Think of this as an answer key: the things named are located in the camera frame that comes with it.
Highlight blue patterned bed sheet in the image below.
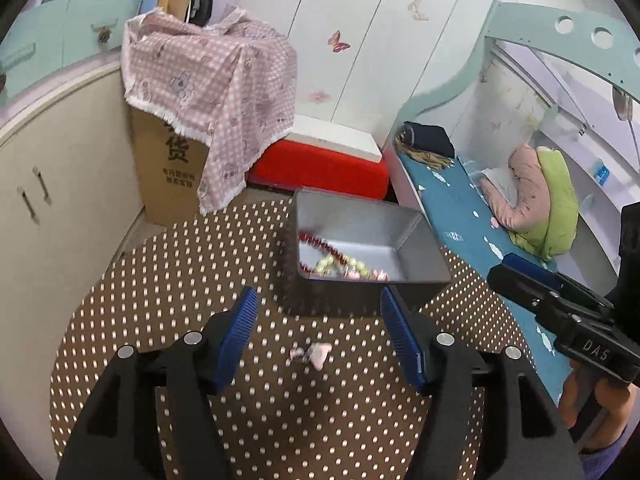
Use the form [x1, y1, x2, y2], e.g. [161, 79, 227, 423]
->
[394, 132, 577, 403]

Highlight grey metal box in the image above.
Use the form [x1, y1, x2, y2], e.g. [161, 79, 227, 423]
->
[281, 187, 454, 319]

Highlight cardboard box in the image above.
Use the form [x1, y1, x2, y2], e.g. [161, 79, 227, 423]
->
[131, 107, 212, 229]

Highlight brown polka dot tablecloth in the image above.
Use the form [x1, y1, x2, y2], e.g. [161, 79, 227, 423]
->
[49, 197, 574, 480]

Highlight grey hanging pouch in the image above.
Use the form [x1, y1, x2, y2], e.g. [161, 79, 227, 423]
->
[612, 85, 635, 122]

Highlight beige cabinet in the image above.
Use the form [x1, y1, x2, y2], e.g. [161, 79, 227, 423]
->
[0, 54, 167, 461]

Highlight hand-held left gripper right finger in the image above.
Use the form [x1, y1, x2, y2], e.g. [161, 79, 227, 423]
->
[380, 286, 586, 480]

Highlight pink pillow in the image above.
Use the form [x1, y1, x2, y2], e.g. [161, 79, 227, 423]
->
[479, 143, 552, 234]

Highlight folded tan clothes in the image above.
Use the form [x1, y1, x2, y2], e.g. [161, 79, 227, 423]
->
[394, 133, 454, 171]

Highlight cream bead bracelet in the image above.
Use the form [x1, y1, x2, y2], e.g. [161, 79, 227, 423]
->
[312, 254, 375, 282]

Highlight pink checkered cloth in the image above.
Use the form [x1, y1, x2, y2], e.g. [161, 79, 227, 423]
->
[121, 6, 299, 216]

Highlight white pillow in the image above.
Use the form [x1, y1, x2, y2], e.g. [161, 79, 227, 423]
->
[479, 167, 517, 202]

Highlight white box lid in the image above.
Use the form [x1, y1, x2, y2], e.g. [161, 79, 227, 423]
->
[287, 114, 385, 164]

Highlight white wardrobe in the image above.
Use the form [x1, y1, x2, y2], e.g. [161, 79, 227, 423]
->
[212, 0, 497, 147]

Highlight purple garment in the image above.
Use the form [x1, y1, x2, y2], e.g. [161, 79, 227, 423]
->
[579, 422, 630, 480]

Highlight person's right hand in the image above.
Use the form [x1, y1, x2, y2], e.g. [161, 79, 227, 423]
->
[557, 360, 632, 454]

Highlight dark red bead bracelet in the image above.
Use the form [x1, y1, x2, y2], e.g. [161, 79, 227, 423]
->
[298, 232, 352, 277]

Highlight red storage box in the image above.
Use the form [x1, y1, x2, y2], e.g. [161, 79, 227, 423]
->
[245, 138, 391, 204]

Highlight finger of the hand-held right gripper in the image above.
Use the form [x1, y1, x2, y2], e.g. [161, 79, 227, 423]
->
[487, 265, 573, 335]
[501, 253, 615, 313]

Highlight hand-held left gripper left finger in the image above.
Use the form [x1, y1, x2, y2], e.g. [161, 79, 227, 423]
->
[55, 286, 261, 480]

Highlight teal bunk bed frame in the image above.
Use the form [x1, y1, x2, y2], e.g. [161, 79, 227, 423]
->
[381, 0, 640, 311]

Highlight teal drawer unit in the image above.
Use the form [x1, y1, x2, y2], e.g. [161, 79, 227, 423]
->
[0, 0, 167, 107]

